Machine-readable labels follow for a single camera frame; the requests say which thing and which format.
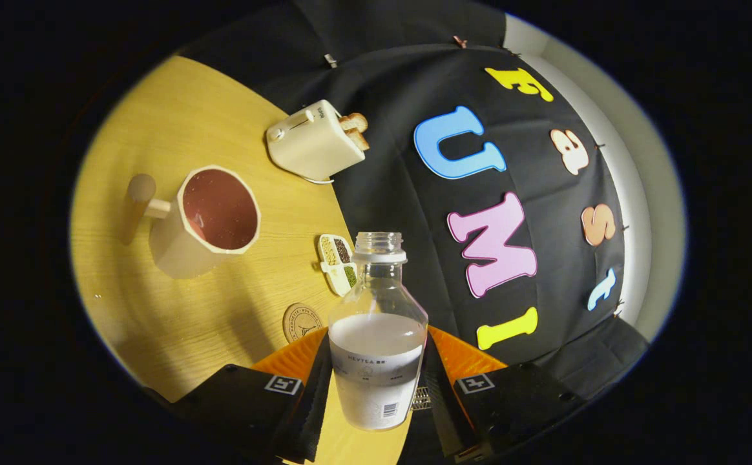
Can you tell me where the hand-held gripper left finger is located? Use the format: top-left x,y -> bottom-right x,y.
156,326 -> 335,464

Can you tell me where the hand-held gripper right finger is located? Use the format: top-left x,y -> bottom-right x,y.
418,326 -> 587,464

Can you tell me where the clear juice bottle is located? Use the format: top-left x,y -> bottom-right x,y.
328,231 -> 429,431

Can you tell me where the round cork coaster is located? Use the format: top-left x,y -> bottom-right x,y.
282,302 -> 325,344

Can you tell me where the cream cup with wooden handle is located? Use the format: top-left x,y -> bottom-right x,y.
122,165 -> 262,280

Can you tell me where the white divided grain dish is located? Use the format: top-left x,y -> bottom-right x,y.
317,234 -> 359,297

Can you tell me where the wooden table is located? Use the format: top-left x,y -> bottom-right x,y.
69,55 -> 415,465

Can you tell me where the cream toaster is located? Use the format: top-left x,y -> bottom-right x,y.
266,99 -> 367,181

